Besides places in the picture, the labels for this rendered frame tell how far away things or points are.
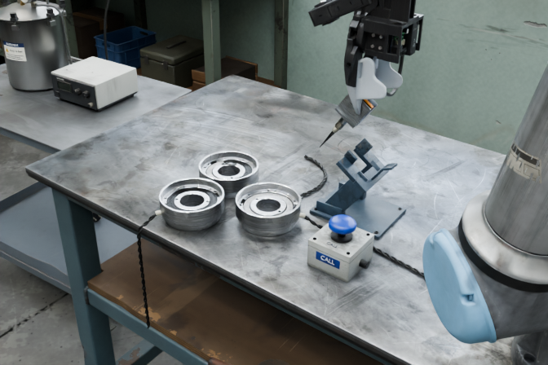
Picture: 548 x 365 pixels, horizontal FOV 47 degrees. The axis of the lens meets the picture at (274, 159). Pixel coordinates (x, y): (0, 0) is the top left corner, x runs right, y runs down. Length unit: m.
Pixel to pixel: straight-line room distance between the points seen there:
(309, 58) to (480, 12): 0.81
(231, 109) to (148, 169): 0.30
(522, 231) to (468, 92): 2.01
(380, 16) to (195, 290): 0.67
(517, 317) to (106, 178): 0.77
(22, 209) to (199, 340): 1.21
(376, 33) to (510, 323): 0.44
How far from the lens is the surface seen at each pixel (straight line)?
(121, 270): 1.37
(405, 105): 2.72
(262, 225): 0.98
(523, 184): 0.57
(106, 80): 1.73
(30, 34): 1.86
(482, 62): 2.54
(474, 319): 0.64
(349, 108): 0.98
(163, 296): 1.29
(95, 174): 1.20
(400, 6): 0.89
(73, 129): 1.66
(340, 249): 0.91
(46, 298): 2.22
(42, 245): 2.08
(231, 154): 1.16
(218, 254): 0.97
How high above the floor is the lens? 1.39
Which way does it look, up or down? 29 degrees down
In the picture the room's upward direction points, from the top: 1 degrees clockwise
